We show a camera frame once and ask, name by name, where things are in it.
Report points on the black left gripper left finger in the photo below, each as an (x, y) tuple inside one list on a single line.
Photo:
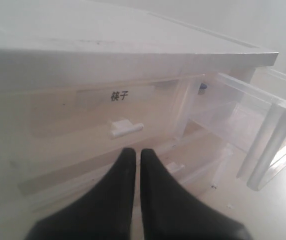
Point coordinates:
[(104, 212)]

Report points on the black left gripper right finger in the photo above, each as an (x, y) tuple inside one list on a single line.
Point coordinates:
[(169, 212)]

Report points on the key bunch with blue tag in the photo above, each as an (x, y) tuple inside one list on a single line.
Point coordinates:
[(202, 89)]

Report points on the clear middle wide drawer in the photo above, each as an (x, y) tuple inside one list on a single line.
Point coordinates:
[(196, 161)]

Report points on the white plastic drawer cabinet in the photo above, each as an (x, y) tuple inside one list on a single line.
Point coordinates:
[(65, 44)]

